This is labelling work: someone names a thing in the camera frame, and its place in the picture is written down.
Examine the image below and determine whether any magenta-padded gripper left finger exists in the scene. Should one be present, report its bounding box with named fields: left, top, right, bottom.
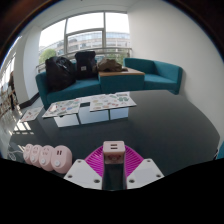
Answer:
left=63, top=145, right=107, bottom=191

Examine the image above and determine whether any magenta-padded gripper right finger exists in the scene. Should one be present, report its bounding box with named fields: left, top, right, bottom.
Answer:
left=123, top=146, right=165, bottom=191

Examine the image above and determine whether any pink power strip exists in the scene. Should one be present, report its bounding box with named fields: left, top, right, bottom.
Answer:
left=22, top=143, right=73, bottom=175

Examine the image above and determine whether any teal chair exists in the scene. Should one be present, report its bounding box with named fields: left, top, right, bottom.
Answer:
left=216, top=141, right=224, bottom=160

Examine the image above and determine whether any teal sofa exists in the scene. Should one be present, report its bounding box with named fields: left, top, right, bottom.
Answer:
left=35, top=64, right=102, bottom=110
left=123, top=57, right=184, bottom=96

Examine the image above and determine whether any wood-topped teal side table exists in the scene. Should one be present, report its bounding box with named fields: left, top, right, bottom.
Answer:
left=98, top=67, right=146, bottom=95

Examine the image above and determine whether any glossy black backpack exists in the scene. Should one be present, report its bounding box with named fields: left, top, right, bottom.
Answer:
left=44, top=55, right=77, bottom=93

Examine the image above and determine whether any black backpack with label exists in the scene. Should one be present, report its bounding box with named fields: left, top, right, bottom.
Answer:
left=74, top=50, right=99, bottom=80

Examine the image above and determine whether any person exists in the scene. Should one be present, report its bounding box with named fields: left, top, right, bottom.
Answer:
left=7, top=71, right=18, bottom=111

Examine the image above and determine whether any brown bag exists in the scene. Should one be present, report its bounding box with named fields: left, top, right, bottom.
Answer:
left=96, top=58, right=129, bottom=73

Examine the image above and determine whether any metal window railing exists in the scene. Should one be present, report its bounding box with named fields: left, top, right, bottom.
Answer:
left=35, top=47, right=133, bottom=73

